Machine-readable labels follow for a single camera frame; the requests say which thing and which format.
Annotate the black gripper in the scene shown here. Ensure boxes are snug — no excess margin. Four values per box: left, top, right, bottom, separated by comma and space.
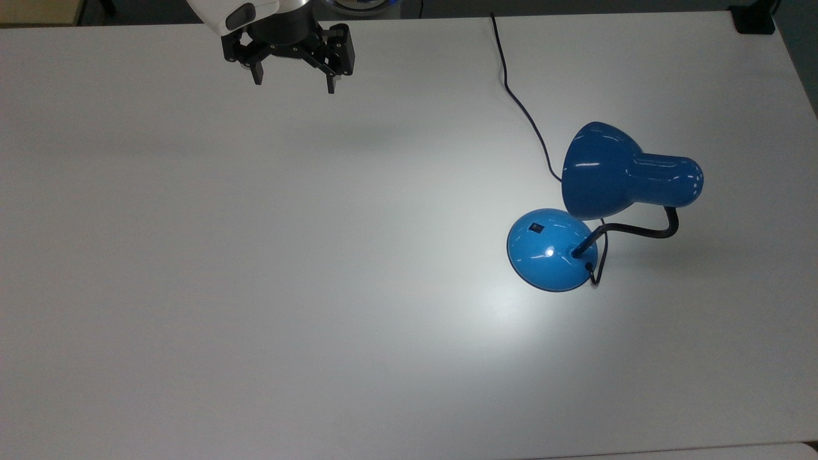
221, 9, 355, 95

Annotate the blue desk lamp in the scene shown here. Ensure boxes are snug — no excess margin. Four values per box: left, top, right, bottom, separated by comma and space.
507, 121, 704, 293

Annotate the wooden board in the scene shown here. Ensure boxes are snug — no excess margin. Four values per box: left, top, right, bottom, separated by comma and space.
0, 0, 87, 27

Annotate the black table clamp block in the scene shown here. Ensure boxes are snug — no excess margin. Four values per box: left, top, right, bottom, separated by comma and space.
729, 4, 778, 35

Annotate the round base with blue ring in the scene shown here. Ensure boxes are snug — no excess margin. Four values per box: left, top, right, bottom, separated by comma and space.
323, 0, 402, 17

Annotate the black lamp power cable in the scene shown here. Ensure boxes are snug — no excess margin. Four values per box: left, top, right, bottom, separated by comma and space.
490, 12, 609, 286

